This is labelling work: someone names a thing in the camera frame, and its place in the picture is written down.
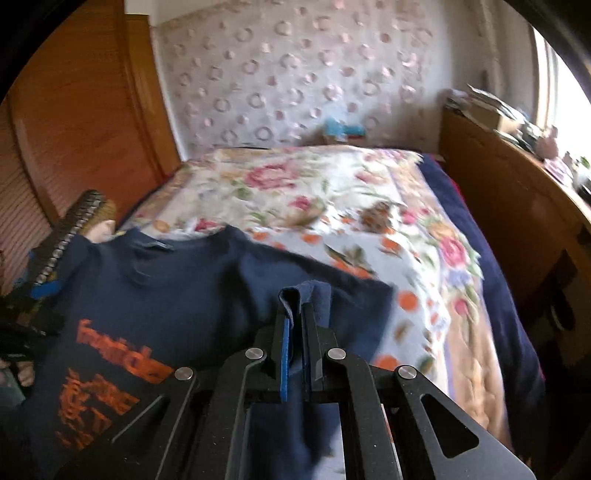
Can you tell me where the peach quilted blanket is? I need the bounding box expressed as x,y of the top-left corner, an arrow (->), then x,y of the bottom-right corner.
443,295 -> 514,445

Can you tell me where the circle patterned wall curtain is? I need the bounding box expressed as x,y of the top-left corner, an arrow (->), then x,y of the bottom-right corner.
152,0 -> 444,160

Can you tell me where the person's left hand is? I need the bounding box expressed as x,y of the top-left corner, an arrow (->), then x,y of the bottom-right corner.
0,360 -> 36,389

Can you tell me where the window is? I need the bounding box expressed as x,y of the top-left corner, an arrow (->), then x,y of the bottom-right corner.
531,28 -> 591,151

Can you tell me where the floral quilt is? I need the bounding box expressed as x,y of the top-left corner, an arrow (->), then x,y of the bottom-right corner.
122,145 -> 485,324

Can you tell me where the dark circle-pattern pillow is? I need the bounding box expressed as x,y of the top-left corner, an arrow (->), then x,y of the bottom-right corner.
32,189 -> 116,287

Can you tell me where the pink figurine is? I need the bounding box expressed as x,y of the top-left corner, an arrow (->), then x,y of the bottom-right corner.
538,128 -> 560,158

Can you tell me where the wooden wardrobe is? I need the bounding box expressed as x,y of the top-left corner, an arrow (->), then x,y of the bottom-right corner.
0,0 -> 183,296

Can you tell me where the blue tissue box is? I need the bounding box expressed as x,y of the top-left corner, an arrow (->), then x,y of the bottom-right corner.
323,117 -> 366,144

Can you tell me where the long wooden cabinet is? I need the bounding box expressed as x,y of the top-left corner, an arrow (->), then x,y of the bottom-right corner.
438,106 -> 591,370

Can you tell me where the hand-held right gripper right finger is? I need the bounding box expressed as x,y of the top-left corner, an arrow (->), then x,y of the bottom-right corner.
300,302 -> 537,480

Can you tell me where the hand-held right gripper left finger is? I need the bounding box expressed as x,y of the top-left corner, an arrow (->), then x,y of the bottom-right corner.
55,288 -> 301,480

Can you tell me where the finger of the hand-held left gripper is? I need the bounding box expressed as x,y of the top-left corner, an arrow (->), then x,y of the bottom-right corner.
11,277 -> 65,335

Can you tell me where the stack of papers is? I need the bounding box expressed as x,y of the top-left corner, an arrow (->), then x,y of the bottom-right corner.
445,83 -> 525,136

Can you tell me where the orange fruit print bedsheet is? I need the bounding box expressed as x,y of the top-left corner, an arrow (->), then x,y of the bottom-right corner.
249,222 -> 460,384

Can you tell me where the navy blanket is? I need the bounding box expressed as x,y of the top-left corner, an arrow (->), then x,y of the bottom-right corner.
418,154 -> 546,457

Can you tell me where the navy shirt with orange print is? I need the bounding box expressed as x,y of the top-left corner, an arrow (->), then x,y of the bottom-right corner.
0,226 -> 395,480

